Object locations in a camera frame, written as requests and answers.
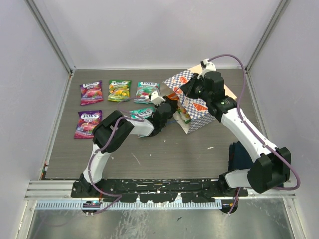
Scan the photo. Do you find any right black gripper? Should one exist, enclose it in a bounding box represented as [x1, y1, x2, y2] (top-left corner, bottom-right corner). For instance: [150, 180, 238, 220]
[180, 73, 211, 103]

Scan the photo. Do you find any checkered paper bag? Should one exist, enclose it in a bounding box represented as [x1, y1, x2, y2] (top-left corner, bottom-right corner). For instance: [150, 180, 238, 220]
[161, 65, 237, 134]

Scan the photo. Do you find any teal mint candy packet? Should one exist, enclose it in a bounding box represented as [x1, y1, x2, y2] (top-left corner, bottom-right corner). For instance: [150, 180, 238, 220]
[134, 81, 160, 104]

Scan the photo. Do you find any green yellow candy packet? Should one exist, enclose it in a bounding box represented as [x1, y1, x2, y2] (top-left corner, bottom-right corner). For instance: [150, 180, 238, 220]
[108, 80, 131, 102]

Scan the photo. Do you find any purple candy snack packet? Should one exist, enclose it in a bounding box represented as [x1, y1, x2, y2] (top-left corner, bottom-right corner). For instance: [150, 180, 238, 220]
[80, 81, 104, 106]

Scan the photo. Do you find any orange fruit candy packet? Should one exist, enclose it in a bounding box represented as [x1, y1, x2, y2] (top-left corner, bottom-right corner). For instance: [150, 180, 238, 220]
[167, 92, 179, 100]

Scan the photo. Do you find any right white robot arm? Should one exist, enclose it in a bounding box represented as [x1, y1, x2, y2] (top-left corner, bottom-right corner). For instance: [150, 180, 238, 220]
[181, 71, 291, 196]

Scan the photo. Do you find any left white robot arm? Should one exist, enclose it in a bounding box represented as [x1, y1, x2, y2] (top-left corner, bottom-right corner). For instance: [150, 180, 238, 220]
[79, 96, 178, 197]

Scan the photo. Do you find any green lime candy packet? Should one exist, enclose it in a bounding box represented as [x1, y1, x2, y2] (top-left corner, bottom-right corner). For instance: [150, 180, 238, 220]
[177, 107, 191, 124]

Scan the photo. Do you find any dark blue folded cloth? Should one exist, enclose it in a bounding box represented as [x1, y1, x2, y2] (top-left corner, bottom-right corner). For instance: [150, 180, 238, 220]
[228, 140, 285, 189]

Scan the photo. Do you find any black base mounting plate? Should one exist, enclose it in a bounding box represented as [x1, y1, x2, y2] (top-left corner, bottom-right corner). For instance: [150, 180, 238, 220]
[71, 178, 237, 203]

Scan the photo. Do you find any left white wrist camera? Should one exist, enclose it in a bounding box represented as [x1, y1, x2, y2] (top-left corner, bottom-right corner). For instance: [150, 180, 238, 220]
[149, 91, 165, 106]

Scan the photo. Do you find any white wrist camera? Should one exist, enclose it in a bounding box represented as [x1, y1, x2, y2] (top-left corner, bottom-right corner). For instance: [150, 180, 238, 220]
[200, 58, 216, 76]
[149, 91, 165, 106]

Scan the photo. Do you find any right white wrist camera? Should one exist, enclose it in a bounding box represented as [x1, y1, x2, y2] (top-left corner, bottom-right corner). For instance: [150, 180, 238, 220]
[200, 58, 216, 76]

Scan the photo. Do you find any right aluminium corner post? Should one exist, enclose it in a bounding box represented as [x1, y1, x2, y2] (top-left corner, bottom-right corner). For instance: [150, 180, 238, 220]
[244, 0, 291, 74]

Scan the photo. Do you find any aluminium corner post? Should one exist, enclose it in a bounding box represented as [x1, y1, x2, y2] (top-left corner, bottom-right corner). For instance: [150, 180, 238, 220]
[25, 0, 73, 74]
[244, 0, 291, 74]

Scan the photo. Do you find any aluminium front rail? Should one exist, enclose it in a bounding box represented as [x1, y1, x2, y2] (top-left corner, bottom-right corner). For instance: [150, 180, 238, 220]
[23, 178, 297, 200]

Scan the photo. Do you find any left aluminium corner post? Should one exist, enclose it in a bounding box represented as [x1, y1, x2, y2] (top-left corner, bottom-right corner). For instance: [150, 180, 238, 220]
[25, 0, 73, 74]

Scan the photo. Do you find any white slotted cable duct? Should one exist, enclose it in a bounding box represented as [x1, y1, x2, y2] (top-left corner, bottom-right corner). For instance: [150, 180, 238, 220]
[35, 200, 222, 210]

